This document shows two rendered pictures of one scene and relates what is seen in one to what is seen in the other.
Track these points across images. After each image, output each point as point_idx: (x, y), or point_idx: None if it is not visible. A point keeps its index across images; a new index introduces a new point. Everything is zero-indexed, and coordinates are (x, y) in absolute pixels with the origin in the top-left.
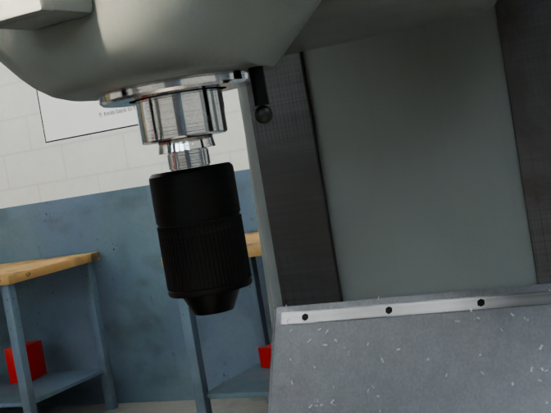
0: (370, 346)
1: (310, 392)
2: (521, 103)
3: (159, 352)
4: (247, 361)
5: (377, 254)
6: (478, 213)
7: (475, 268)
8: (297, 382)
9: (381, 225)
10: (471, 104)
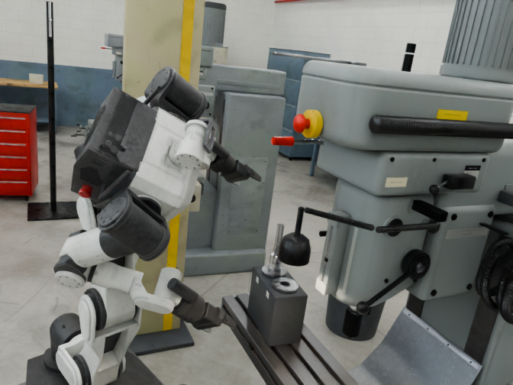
0: (418, 334)
1: (400, 333)
2: (479, 308)
3: None
4: None
5: (432, 314)
6: (458, 324)
7: (452, 335)
8: (398, 328)
9: (436, 308)
10: (469, 299)
